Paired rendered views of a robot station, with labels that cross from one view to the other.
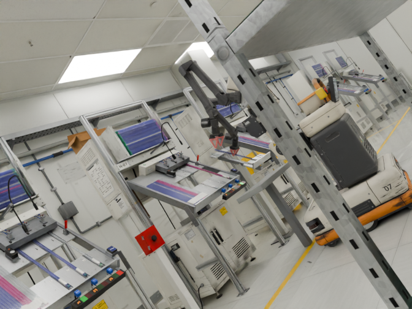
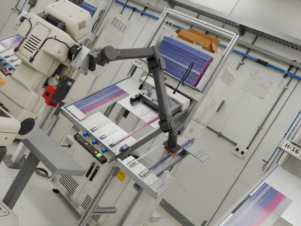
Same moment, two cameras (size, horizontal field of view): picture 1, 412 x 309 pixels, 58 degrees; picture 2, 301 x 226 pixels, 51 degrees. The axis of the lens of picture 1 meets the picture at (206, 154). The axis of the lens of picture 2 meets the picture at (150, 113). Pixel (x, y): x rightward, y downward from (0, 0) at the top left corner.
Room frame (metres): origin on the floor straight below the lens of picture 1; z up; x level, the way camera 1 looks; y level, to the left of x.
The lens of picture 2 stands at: (3.20, -2.21, 1.23)
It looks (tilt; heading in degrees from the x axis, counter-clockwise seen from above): 4 degrees down; 85
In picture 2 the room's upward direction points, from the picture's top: 31 degrees clockwise
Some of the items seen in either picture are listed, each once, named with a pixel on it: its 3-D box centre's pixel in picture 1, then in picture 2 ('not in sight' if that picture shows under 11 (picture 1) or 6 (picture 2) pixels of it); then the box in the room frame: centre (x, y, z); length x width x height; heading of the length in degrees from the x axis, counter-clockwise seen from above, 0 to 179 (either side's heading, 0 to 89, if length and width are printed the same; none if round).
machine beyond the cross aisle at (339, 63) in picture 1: (348, 87); not in sight; (8.44, -3.55, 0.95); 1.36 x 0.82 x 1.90; 50
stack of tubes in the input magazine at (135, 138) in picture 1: (140, 138); (181, 62); (3.44, 0.43, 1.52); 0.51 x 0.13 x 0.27; 140
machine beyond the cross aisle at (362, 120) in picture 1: (328, 99); not in sight; (7.33, -2.61, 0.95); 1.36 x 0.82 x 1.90; 50
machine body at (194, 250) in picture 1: (199, 255); (111, 182); (3.47, 0.56, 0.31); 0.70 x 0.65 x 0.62; 140
